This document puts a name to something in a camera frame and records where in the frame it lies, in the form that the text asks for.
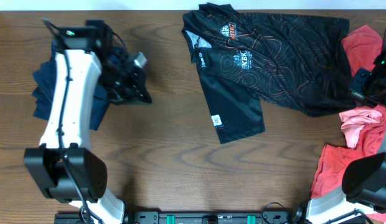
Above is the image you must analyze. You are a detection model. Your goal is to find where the red pink clothes pile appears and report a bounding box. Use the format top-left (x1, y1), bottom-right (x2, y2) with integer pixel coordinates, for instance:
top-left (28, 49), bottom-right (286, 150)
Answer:
top-left (309, 24), bottom-right (386, 223)

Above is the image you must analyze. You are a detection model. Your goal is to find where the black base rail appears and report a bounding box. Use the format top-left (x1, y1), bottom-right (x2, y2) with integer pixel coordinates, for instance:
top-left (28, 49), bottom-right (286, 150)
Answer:
top-left (54, 210), bottom-right (368, 224)

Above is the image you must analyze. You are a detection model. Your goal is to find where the folded navy blue garment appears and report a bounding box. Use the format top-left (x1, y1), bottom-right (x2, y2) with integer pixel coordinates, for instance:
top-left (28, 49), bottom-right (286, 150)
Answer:
top-left (32, 41), bottom-right (123, 131)

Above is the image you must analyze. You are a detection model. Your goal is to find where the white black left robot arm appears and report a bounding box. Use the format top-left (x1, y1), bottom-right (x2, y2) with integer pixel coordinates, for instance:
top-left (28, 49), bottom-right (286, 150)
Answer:
top-left (24, 20), bottom-right (152, 223)

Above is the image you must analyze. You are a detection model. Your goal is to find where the black patterned sports jersey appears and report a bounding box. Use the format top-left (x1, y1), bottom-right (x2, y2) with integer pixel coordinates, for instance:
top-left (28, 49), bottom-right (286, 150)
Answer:
top-left (182, 3), bottom-right (355, 144)

